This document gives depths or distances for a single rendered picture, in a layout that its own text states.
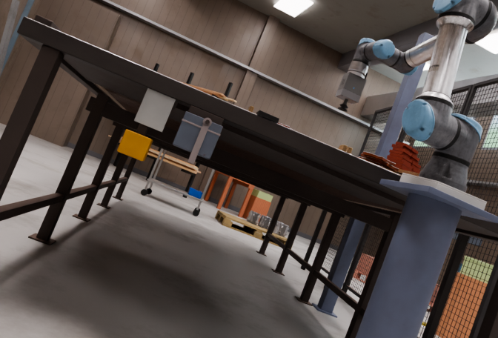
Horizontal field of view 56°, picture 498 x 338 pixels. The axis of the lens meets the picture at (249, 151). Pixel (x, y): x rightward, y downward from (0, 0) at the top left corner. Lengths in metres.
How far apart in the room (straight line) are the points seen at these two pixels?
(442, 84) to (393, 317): 0.73
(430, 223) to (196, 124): 0.81
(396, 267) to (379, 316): 0.16
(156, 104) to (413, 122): 0.83
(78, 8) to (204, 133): 10.41
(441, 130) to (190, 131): 0.79
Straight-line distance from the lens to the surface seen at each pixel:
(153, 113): 1.61
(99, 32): 11.71
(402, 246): 1.56
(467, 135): 1.61
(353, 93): 2.00
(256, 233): 7.56
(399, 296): 1.55
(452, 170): 1.59
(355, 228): 3.84
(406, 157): 2.75
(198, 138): 1.56
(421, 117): 1.51
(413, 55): 1.98
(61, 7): 11.90
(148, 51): 12.50
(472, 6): 1.70
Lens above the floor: 0.66
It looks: 4 degrees up
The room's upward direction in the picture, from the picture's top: 22 degrees clockwise
